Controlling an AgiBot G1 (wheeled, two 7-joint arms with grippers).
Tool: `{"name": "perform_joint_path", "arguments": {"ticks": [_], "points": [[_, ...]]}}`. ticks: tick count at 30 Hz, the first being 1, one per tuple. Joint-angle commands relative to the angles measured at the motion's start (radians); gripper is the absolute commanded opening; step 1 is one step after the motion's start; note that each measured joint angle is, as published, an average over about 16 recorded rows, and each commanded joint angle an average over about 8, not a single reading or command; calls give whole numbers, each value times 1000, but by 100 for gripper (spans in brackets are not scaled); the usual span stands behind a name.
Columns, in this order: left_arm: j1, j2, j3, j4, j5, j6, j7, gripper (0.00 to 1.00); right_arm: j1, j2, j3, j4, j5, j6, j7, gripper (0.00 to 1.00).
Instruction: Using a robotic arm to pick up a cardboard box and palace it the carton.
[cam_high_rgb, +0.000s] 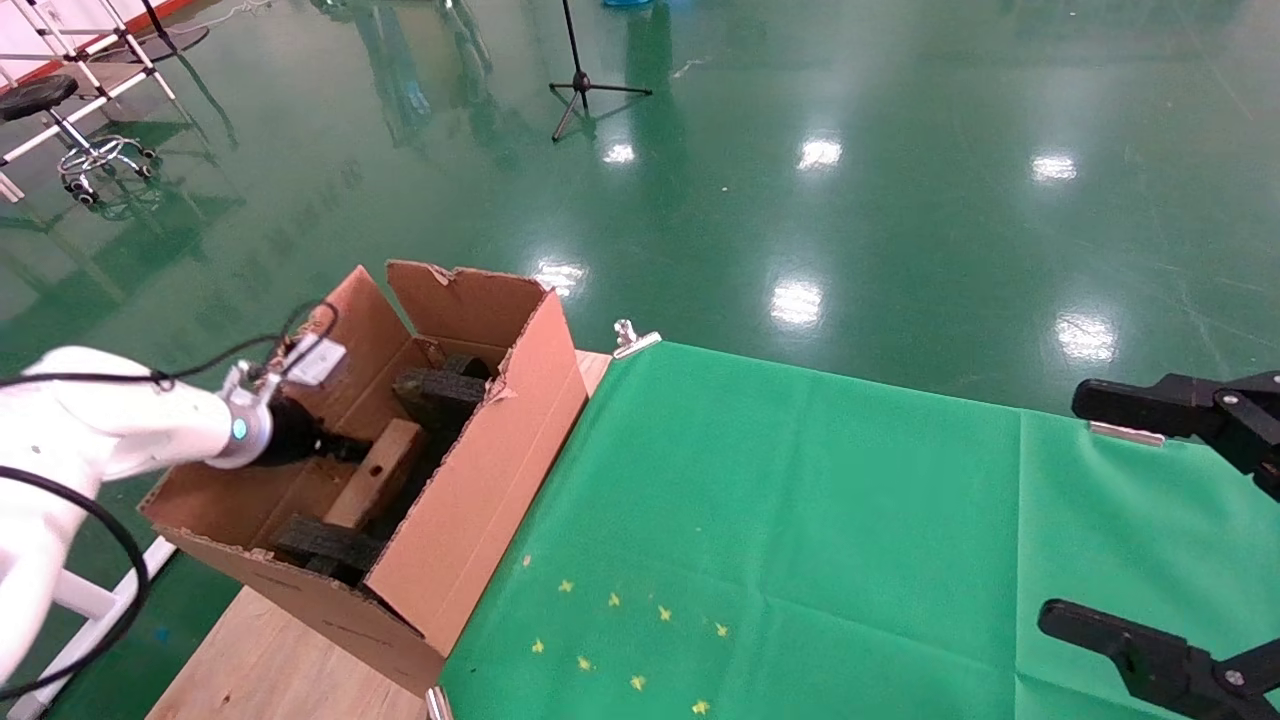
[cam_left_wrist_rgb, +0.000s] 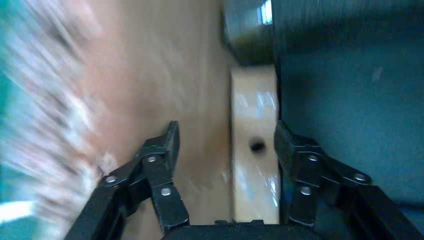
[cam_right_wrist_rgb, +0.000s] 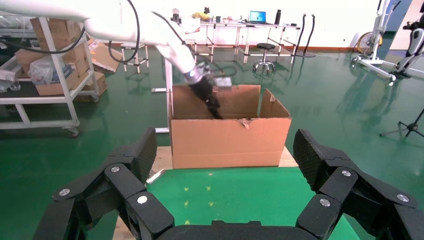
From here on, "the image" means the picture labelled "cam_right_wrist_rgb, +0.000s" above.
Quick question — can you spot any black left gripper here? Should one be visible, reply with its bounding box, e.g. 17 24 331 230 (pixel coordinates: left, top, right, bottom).
188 77 224 120

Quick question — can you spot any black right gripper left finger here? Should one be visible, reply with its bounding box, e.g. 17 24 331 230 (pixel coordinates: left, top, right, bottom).
33 127 175 240

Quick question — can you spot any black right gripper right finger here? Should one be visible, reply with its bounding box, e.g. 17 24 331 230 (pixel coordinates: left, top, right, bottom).
293 129 424 240

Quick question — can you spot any large open cardboard carton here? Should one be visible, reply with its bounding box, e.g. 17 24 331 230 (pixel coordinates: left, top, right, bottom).
168 84 293 170

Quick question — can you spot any brown cardboard box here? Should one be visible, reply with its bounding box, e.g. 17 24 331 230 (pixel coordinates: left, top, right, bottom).
29 18 88 51
34 67 80 97
73 71 109 103
14 44 90 78

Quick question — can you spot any flat leaning cardboard sheet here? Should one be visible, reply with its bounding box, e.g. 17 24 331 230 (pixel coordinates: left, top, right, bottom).
88 41 124 74

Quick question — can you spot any black round stool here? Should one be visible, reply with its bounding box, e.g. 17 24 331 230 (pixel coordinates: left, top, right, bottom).
252 43 276 73

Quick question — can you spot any green table cloth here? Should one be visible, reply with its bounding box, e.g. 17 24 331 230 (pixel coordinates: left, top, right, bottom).
145 166 362 240

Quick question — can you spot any black tripod stand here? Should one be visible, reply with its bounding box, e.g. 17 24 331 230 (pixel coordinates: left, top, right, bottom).
379 108 424 139

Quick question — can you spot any yellow object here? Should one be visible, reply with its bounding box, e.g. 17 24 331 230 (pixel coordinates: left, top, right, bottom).
192 11 211 22

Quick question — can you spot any open laptop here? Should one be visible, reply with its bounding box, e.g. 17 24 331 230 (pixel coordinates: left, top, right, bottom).
249 10 268 25

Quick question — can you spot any black device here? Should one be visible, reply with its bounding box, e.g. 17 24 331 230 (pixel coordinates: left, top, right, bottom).
170 8 183 25

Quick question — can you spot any black floor stand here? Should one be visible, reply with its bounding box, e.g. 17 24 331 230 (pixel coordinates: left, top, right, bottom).
306 13 317 56
294 13 317 59

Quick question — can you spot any white shelving cart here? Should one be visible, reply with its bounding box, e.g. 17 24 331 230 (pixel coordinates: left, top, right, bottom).
0 16 101 138

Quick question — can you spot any clear plastic bag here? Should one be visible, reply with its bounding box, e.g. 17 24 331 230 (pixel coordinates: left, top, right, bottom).
28 55 73 86

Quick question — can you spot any white floor stand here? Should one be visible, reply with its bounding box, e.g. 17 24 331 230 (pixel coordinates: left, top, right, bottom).
351 0 400 82

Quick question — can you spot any yellow round wheel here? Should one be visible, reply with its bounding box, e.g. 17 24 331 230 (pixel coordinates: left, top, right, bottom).
357 31 384 56

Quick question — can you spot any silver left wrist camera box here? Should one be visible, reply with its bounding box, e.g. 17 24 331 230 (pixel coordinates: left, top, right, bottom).
213 76 233 90

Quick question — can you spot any white table support frame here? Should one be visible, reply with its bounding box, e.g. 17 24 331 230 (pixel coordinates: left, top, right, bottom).
150 59 175 134

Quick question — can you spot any white frame table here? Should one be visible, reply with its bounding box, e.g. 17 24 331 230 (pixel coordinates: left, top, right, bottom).
193 19 244 64
243 21 301 64

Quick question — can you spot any small white frame stool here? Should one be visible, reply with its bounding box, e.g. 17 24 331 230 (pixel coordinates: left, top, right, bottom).
120 42 151 73

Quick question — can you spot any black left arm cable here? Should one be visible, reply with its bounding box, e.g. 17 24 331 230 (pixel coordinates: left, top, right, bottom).
0 0 238 79

